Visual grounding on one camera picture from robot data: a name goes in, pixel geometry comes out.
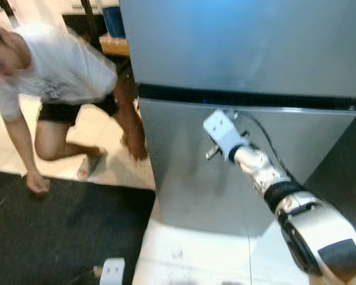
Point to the person in white t-shirt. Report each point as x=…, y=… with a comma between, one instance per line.
x=59, y=71

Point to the small open cardboard box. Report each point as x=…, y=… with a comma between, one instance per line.
x=114, y=46

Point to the person's left hand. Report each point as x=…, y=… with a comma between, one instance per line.
x=37, y=184

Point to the black panel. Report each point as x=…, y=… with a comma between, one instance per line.
x=71, y=25

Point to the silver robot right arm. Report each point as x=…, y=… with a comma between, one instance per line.
x=320, y=231

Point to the black floor mat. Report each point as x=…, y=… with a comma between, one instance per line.
x=59, y=237

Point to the grey steel fridge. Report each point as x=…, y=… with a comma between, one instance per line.
x=243, y=47

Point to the blue bin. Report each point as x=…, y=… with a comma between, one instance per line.
x=114, y=22

